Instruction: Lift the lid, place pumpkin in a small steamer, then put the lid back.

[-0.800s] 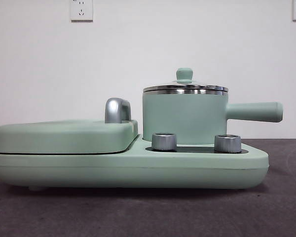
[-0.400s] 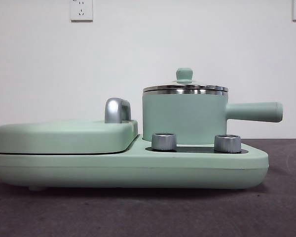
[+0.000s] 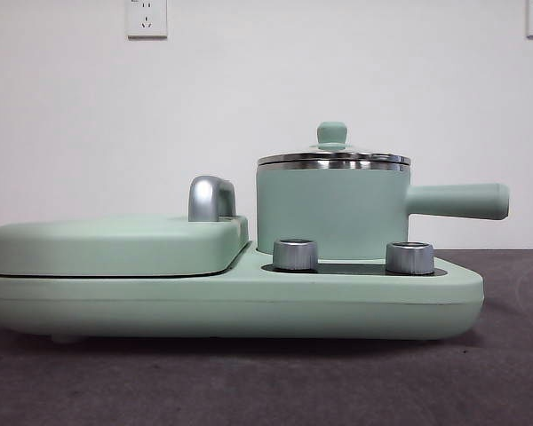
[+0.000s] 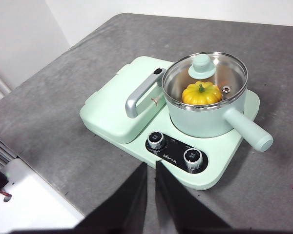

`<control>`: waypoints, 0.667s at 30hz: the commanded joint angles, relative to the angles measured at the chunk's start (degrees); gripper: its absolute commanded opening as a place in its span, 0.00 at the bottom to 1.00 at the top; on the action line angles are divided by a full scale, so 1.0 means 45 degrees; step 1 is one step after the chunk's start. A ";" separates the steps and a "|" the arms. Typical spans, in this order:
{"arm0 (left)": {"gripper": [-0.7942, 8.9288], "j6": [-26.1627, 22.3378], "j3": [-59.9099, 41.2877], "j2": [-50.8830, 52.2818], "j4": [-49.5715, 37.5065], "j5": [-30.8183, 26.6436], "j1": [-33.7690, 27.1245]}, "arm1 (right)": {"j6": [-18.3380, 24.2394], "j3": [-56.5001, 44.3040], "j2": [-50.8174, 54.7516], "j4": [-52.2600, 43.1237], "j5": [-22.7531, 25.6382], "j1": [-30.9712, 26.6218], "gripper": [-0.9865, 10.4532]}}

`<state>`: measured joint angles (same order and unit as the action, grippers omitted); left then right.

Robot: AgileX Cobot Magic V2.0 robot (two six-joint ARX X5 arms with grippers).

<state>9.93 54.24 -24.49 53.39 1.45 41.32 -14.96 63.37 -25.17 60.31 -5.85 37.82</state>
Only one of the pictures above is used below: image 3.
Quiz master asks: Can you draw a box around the glass lid with green knob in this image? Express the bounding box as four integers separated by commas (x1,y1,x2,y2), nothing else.
256,121,412,171

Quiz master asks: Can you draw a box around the silver control knob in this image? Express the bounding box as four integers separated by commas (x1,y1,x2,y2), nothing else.
385,241,436,275
272,238,320,272

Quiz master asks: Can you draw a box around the black control panel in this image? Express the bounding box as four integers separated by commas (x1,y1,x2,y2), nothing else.
260,262,448,277

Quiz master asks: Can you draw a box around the mint green breakfast machine base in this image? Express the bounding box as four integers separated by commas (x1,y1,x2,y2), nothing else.
0,241,486,345

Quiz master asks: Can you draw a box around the mint green griddle cover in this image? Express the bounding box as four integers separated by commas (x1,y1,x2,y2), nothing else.
0,214,251,278

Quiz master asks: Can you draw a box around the mint green handled pot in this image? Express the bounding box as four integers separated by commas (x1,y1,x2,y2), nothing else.
255,154,511,261

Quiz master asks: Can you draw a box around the silver griddle cover handle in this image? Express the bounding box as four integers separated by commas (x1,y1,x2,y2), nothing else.
187,175,238,222

